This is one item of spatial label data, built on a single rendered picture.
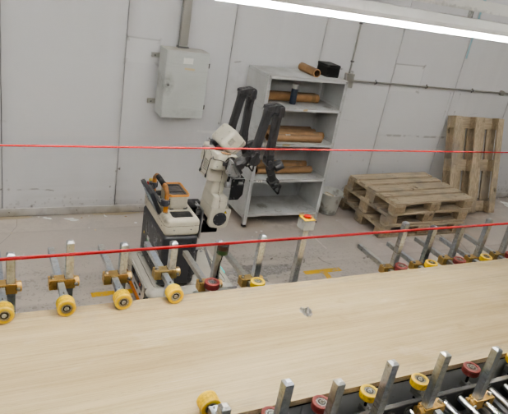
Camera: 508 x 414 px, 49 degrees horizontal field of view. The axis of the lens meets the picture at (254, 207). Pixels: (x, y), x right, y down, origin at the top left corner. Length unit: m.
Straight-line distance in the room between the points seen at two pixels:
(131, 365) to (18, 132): 3.23
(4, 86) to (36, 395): 3.31
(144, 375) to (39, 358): 0.41
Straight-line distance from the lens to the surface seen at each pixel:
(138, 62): 5.22
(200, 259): 4.39
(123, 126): 5.34
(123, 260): 2.76
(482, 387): 2.80
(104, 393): 2.25
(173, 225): 3.75
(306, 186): 6.25
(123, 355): 2.42
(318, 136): 5.73
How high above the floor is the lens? 2.44
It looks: 23 degrees down
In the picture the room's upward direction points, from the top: 10 degrees clockwise
